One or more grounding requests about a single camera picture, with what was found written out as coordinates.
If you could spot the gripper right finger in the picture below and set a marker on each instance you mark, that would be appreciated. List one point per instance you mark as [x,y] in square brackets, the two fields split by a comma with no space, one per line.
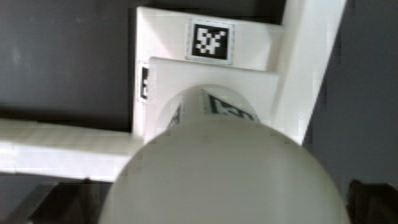
[373,203]

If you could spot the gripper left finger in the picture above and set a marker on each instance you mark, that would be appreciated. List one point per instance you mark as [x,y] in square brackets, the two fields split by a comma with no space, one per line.
[63,203]

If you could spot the white U-shaped fence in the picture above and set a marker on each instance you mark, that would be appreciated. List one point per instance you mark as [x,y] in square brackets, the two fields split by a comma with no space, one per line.
[85,153]

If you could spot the white lamp bulb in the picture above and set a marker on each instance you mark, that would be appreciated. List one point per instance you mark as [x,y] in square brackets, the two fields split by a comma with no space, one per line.
[223,172]

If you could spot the white lamp base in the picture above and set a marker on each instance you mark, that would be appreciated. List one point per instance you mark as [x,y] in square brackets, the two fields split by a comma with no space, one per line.
[202,50]

